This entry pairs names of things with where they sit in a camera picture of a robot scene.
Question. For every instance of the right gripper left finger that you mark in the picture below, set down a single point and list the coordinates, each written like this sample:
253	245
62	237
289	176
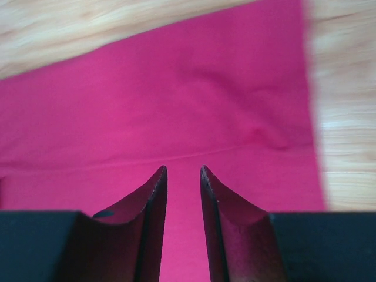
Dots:
120	243

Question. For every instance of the crimson red t shirt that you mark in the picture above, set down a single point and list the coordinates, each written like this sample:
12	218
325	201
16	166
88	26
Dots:
227	90

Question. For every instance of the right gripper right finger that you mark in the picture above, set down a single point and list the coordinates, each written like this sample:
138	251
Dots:
247	243

